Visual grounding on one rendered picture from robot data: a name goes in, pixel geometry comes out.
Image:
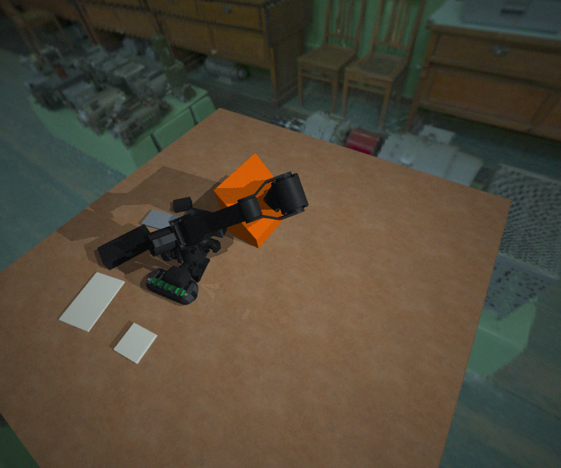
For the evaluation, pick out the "dark grey controller unit with white label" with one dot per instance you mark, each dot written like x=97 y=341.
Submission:
x=156 y=284

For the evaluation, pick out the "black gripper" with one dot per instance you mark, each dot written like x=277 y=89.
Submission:
x=193 y=266

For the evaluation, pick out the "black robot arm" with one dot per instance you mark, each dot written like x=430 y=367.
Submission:
x=194 y=230

